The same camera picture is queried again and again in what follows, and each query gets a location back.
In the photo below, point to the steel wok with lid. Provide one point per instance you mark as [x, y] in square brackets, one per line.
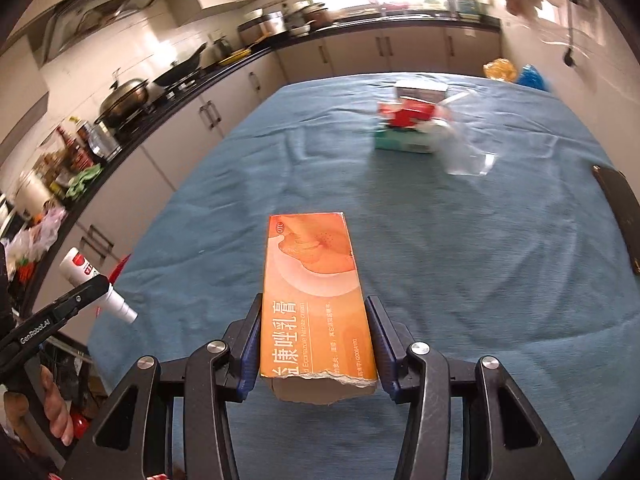
[125, 97]

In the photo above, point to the white spray bottle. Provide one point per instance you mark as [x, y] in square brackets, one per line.
[80, 265]

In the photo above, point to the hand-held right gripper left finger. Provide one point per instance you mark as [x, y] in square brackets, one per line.
[250, 360]

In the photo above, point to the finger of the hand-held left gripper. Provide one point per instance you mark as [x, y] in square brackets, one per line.
[60, 312]

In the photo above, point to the black gas stove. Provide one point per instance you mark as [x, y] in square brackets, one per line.
[165, 95]

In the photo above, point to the person's left hand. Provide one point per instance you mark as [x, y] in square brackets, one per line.
[60, 410]

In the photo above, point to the orange medicine box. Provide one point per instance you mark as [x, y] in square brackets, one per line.
[310, 285]

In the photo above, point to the bright red wrapper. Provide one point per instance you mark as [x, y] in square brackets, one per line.
[412, 110]

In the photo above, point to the black frying pan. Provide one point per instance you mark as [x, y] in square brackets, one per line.
[177, 74]

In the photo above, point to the white electric kettle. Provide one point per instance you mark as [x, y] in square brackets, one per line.
[31, 187]

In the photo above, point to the steel range hood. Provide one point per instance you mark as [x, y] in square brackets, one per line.
[110, 5]

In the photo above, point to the steel kettle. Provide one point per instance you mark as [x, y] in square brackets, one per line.
[220, 47]

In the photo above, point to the green tissue pack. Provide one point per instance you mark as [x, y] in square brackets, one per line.
[400, 142]

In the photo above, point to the white plastic bag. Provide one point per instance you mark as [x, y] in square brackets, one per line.
[40, 230]

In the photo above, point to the dark cooking pot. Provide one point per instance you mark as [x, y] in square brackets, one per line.
[317, 15]

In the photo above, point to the yellow tray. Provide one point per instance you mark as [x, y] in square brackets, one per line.
[235, 54]

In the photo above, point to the white blue carton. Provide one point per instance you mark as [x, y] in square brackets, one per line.
[420, 91]

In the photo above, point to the green cloth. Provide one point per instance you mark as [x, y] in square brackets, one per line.
[82, 182]

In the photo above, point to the white blue container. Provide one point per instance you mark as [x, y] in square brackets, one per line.
[470, 5]

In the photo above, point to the yellow plastic bag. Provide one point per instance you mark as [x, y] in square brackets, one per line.
[498, 70]

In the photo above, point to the glass pitcher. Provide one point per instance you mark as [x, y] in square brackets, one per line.
[105, 142]

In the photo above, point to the white bowl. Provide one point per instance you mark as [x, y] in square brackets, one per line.
[300, 30]

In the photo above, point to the row of sauce bottles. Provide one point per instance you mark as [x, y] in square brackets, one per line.
[75, 147]

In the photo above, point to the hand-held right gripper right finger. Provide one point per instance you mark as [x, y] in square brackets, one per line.
[385, 355]

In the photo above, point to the red plastic basket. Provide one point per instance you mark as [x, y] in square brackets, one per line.
[120, 266]

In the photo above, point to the blue plastic bag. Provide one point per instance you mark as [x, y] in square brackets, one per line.
[532, 79]

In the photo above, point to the blue tablecloth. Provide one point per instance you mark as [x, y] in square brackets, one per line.
[450, 235]

